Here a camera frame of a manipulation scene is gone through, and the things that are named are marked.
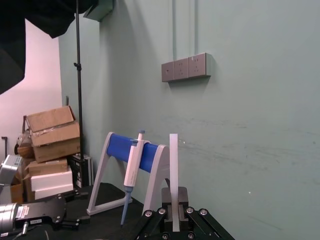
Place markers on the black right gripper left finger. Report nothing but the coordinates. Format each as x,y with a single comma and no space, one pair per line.
155,220

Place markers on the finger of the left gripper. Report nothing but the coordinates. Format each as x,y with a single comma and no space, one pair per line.
76,195
72,222

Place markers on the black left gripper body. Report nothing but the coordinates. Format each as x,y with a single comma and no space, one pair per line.
41,208

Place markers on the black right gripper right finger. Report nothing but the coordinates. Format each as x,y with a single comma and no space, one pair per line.
197,217

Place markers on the white translucent stirring rod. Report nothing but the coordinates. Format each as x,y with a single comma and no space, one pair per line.
174,162

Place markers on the black equipment case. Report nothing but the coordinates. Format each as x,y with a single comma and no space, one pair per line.
82,170

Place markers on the white foam box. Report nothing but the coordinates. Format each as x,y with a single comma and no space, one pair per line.
51,183

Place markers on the small brown cardboard box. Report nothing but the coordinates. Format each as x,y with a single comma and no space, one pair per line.
17,192

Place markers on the black table cloth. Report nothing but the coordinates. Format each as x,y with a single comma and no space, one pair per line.
110,222

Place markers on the flat brown cardboard box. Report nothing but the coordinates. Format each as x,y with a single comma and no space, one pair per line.
47,167

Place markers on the taped brown cardboard box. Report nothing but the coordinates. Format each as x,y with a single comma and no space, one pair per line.
57,150

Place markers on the grey pipette stand blue roller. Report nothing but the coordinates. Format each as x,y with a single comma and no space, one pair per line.
156,170

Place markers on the white and blue pipette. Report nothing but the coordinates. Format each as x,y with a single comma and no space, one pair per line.
133,167

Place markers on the round wooden bowl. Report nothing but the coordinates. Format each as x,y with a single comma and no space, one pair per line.
25,151

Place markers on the open brown cardboard box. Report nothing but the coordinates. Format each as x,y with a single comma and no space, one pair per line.
51,125

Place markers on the black light stand pole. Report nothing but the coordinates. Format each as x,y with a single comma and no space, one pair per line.
79,87

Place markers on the black fabric softbox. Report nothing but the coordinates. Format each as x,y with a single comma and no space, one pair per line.
30,22

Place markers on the grey wall socket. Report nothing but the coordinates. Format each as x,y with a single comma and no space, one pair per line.
198,64
181,68
167,71

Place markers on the grey wall-mounted box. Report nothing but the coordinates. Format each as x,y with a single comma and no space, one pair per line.
98,10

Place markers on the green wall conduit pipe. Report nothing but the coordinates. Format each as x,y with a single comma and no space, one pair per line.
174,30
196,26

